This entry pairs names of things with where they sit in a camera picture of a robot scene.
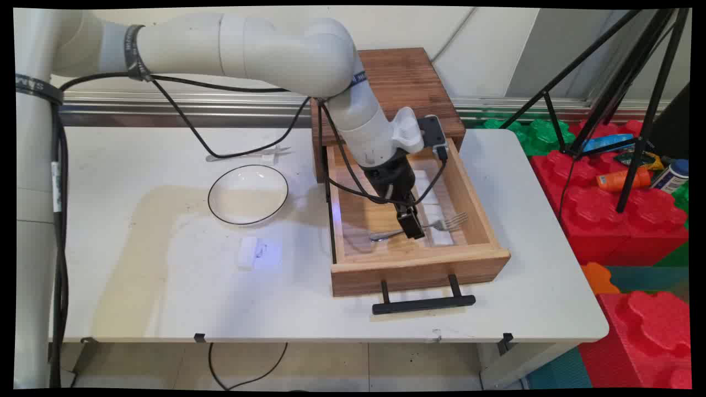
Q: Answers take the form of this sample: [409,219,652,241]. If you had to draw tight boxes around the dark wooden drawer cabinet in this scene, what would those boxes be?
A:
[310,47,467,184]

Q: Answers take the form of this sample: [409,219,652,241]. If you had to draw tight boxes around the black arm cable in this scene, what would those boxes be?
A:
[55,73,448,206]

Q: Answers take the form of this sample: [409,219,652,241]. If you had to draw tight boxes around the orange bottle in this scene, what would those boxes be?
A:
[596,168,652,193]

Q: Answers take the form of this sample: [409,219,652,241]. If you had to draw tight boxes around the light wooden drawer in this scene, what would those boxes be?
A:
[325,138,511,298]

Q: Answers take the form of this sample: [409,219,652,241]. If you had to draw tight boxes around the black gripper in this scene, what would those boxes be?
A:
[361,153,426,240]

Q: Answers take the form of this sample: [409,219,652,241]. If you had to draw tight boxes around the orange foam piece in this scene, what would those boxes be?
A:
[580,262,621,296]

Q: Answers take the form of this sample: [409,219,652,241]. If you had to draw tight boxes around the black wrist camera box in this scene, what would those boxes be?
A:
[418,115,449,162]

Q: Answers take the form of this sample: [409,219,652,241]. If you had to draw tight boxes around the white plate black rim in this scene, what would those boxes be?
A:
[207,164,290,227]

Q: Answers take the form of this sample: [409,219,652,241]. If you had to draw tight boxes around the black tripod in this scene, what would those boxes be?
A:
[499,8,693,214]

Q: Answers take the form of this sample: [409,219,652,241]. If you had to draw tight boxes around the white blue spray can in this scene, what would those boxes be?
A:
[651,159,690,195]

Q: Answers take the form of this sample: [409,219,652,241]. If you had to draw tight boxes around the metal wall rail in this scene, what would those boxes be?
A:
[52,91,671,128]

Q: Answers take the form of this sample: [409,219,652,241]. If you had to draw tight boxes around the blue package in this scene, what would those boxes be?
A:
[582,133,635,154]

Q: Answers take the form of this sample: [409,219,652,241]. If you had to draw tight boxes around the white table leg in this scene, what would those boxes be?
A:
[479,342,574,389]

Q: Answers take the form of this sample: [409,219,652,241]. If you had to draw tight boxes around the yellow dark snack bag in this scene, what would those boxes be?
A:
[615,150,665,170]

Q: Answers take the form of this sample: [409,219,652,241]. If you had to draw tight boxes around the black drawer handle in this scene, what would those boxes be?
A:
[372,274,477,315]

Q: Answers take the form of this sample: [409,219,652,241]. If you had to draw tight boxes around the silver metal fork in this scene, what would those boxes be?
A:
[368,213,469,243]

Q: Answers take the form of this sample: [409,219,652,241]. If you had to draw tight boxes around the black floor cable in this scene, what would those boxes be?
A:
[208,343,288,391]

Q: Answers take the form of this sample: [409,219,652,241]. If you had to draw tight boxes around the white foam pad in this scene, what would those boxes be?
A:
[422,204,456,246]
[413,170,439,206]

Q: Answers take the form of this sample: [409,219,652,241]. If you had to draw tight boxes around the large red foam block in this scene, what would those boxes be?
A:
[578,291,693,389]
[531,120,690,266]

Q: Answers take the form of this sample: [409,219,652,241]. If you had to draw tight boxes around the green foam block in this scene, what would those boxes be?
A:
[474,119,577,157]

